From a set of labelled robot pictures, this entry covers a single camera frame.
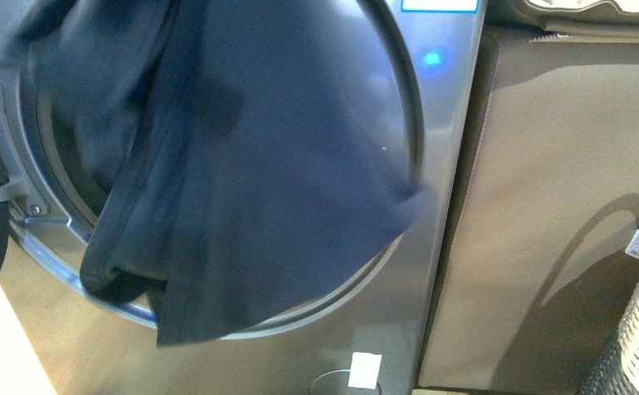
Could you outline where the grey front-load washing machine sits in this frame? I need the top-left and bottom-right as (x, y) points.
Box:
(0, 1), (486, 394)

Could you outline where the white blue top label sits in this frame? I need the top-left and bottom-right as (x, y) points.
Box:
(401, 0), (479, 13)

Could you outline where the white paper tag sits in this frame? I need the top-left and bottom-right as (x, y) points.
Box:
(347, 351), (382, 390)

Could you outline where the dark navy garment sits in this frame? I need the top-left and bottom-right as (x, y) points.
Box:
(7, 1), (431, 346)

